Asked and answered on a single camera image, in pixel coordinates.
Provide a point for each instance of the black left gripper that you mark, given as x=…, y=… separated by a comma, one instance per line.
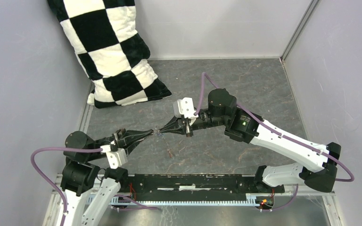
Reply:
x=124, y=137

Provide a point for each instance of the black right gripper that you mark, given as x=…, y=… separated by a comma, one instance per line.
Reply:
x=186, y=128

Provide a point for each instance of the white slotted cable duct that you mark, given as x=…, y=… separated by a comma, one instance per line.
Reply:
x=248, y=201

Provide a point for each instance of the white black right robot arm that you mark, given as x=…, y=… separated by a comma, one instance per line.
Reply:
x=314, y=164

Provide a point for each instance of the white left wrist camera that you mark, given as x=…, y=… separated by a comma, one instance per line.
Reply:
x=116, y=158

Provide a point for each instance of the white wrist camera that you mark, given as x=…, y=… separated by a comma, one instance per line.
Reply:
x=116, y=158
x=184, y=107

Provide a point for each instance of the aluminium corner frame post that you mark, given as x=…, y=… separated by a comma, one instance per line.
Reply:
x=299, y=29

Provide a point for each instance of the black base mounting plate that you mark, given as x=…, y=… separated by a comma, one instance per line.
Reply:
x=194, y=187

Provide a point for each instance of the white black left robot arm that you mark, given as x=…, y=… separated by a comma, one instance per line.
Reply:
x=78, y=175

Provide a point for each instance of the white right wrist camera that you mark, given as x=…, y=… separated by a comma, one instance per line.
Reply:
x=184, y=107

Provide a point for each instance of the silver metal keyring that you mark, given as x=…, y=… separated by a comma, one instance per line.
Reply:
x=157, y=131

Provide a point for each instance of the black white checkered pillow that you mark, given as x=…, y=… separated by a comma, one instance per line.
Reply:
x=110, y=50

